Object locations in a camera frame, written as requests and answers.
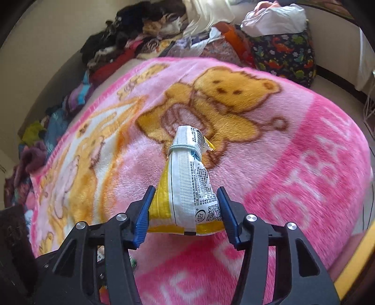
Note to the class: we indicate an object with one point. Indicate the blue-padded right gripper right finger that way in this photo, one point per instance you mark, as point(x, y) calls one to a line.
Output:
point(233, 215)

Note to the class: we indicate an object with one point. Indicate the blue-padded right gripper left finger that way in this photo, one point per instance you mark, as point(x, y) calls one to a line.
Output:
point(138, 216)

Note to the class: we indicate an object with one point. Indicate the white yellow snack bag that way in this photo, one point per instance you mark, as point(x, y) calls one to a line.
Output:
point(184, 202)

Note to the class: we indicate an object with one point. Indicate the yellow-rimmed trash bin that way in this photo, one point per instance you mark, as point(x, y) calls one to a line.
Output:
point(354, 269)

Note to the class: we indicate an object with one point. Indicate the small green black wrapper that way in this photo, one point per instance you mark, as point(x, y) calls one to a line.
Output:
point(101, 257)

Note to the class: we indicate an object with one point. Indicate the pink bear fleece blanket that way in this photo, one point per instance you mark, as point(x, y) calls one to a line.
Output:
point(284, 151)

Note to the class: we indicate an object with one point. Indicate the floral pink cushion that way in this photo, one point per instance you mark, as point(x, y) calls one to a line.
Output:
point(221, 50)

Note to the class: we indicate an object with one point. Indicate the dinosaur print laundry basket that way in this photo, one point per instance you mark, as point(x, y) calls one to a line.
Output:
point(291, 56)

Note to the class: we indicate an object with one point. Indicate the orange bag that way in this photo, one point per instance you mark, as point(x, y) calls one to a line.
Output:
point(238, 41)

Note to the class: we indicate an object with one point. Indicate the pile of clothes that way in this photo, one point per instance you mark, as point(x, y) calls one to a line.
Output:
point(45, 59)

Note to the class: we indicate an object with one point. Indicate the white bag in basket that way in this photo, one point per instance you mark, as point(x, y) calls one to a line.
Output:
point(271, 18)

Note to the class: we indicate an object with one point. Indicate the cream curtain left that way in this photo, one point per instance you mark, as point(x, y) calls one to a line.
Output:
point(202, 15)

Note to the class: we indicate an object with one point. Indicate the cream curtain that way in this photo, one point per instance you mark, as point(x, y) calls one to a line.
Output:
point(365, 75)
point(202, 15)

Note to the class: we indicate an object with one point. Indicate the cream curtain right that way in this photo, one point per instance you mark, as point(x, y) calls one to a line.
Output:
point(365, 75)

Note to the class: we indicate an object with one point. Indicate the white wire side table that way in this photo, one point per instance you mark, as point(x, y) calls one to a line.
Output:
point(368, 113)

